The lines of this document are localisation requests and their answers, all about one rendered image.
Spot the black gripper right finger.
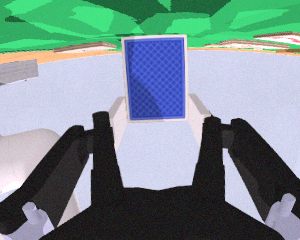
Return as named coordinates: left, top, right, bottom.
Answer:
left=182, top=94, right=300, bottom=240

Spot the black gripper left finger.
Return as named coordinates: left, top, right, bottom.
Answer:
left=0, top=96, right=135, bottom=240

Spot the blue playing card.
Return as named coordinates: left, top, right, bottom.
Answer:
left=121, top=34, right=188, bottom=123

